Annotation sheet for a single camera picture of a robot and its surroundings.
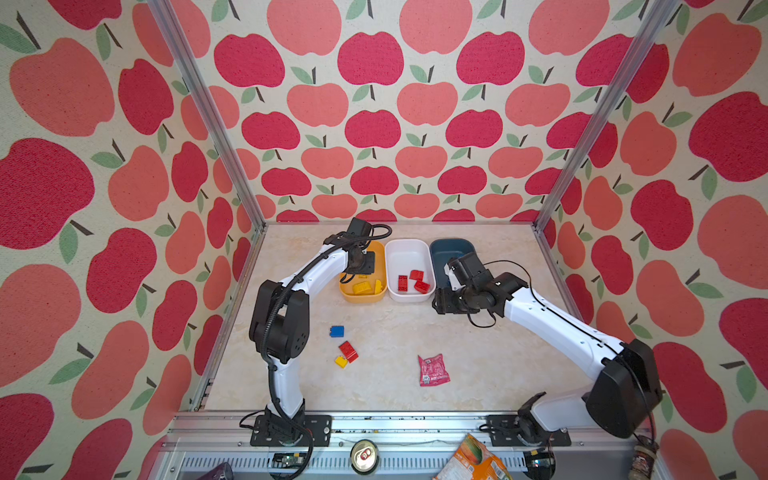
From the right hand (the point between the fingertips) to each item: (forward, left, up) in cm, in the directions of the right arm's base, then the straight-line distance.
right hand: (448, 301), depth 83 cm
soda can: (-38, +18, -2) cm, 42 cm away
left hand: (+12, +24, -3) cm, 27 cm away
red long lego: (+13, +13, -12) cm, 22 cm away
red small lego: (+17, +8, -12) cm, 23 cm away
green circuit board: (-40, +38, -14) cm, 57 cm away
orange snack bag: (-36, -6, -11) cm, 38 cm away
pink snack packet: (-16, +3, -12) cm, 20 cm away
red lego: (+12, +7, -12) cm, 18 cm away
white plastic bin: (+27, +14, -14) cm, 33 cm away
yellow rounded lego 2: (+9, +21, -10) cm, 25 cm away
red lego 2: (-13, +28, -12) cm, 33 cm away
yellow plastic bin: (+15, +21, -10) cm, 28 cm away
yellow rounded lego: (+9, +27, -11) cm, 31 cm away
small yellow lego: (-15, +29, -13) cm, 36 cm away
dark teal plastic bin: (+29, -1, -12) cm, 31 cm away
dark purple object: (-44, +50, -9) cm, 67 cm away
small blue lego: (-6, +33, -14) cm, 36 cm away
